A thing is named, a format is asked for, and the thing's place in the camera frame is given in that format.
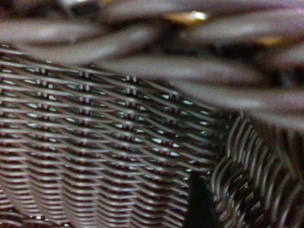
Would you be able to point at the dark brown wicker basket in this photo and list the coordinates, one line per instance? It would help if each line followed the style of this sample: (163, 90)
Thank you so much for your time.
(95, 123)

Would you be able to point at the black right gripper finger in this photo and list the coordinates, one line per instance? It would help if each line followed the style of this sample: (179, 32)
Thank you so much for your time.
(200, 204)

